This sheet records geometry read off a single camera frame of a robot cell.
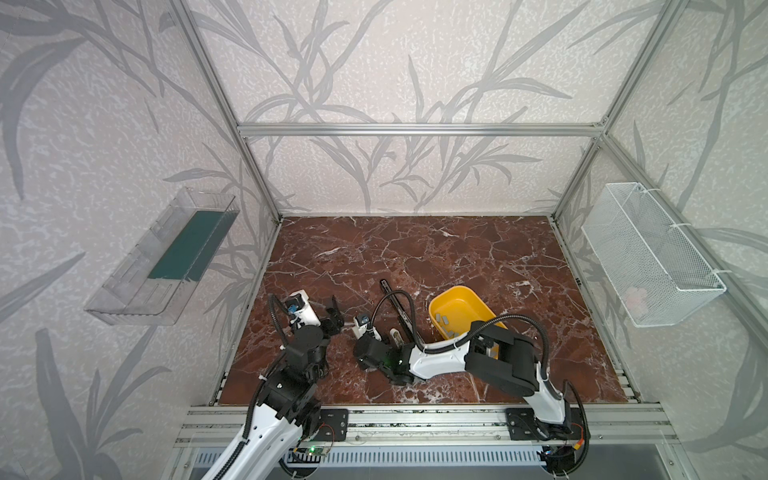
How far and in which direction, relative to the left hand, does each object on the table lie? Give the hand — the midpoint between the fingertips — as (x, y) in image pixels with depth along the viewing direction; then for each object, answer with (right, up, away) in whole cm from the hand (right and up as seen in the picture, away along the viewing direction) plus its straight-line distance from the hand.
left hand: (329, 291), depth 78 cm
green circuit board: (-1, -37, -7) cm, 38 cm away
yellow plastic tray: (+35, -9, +16) cm, 40 cm away
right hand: (+6, -15, +11) cm, 19 cm away
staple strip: (+33, -12, +15) cm, 38 cm away
